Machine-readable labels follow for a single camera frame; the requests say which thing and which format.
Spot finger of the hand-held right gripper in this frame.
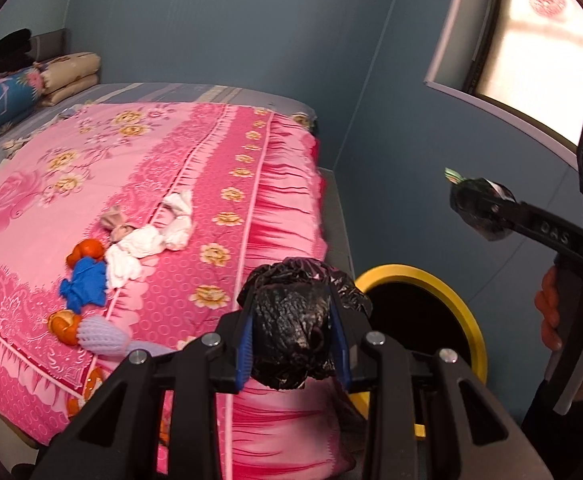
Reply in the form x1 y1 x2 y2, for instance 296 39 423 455
491 180 583 261

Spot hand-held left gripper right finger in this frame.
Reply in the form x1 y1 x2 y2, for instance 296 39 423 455
329 284 555 480

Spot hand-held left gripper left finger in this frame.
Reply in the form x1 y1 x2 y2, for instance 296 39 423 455
32 304 257 480

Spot black plastic bag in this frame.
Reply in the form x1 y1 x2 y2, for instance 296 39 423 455
239 256 375 392

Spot black shiny snack wrapper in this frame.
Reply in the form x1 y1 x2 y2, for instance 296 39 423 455
444 167 522 242

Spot yellow rimmed black trash bin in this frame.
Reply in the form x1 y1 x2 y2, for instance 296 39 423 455
354 264 488 441

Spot white cloth garment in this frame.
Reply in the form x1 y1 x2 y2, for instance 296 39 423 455
163 191 195 252

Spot person's right forearm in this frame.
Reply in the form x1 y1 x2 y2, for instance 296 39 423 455
520 375 583 480

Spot person's right hand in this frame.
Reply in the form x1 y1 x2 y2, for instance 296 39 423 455
535 265 583 403

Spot white tissue bundle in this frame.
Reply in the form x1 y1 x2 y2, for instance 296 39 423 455
104 225 170 291

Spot blue crumpled cloth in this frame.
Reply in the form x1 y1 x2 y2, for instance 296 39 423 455
60 256 108 311

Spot red round paper-cut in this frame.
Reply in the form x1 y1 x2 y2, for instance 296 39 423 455
529 0 569 23

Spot beige crumpled paper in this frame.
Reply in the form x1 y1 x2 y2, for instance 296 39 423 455
100 206 137 243

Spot pink floral blanket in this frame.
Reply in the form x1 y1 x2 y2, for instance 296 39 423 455
0 101 367 478

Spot beige stacked pillows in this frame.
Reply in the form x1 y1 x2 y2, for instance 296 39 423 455
34 52 102 107

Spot blue floral bolster pillow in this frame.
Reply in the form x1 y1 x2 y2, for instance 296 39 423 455
0 67 47 143

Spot grey headboard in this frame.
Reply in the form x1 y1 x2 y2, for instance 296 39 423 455
29 28 68 61

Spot black clothing pile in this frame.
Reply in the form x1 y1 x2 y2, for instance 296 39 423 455
0 28 32 78

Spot window with white frame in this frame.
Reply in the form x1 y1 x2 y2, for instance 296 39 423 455
424 0 583 156

